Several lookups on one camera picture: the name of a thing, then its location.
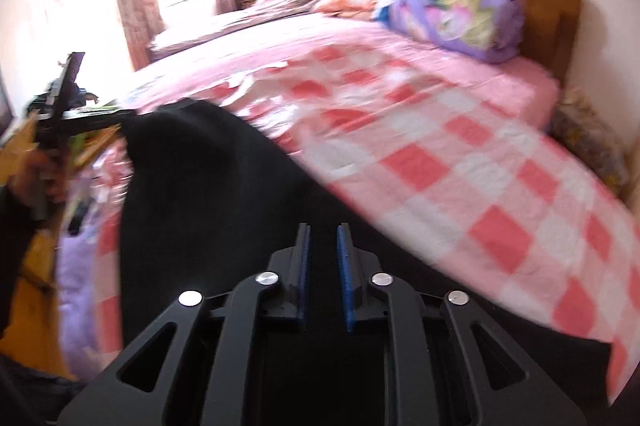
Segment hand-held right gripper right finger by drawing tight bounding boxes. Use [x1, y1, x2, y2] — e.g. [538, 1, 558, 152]
[336, 223, 587, 426]

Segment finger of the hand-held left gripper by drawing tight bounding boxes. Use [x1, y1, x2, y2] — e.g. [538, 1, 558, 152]
[49, 52, 87, 113]
[62, 107, 137, 130]

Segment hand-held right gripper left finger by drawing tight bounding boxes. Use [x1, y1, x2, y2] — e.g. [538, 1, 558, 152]
[60, 223, 312, 426]

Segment black pants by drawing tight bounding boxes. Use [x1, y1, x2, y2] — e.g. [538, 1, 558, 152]
[117, 98, 615, 426]

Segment person's left hand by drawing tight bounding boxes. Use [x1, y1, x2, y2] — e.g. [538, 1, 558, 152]
[11, 150, 59, 208]

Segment green cloth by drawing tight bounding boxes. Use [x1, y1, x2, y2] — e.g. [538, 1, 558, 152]
[67, 104, 128, 169]

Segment black smartphone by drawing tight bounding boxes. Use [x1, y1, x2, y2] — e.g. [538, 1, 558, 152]
[67, 200, 94, 235]

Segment pink checked plastic bed cover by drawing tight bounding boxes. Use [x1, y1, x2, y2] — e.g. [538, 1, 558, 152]
[95, 44, 640, 402]

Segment grey patterned blanket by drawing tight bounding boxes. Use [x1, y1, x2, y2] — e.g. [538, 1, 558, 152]
[147, 0, 326, 57]

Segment pink bed sheet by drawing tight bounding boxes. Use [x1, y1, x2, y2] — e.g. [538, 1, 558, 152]
[135, 9, 561, 137]

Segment purple floral rolled quilt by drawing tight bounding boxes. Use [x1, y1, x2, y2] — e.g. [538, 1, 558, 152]
[375, 0, 525, 64]

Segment nightstand with floral cover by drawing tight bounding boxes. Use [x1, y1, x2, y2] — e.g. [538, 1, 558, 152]
[550, 89, 631, 197]

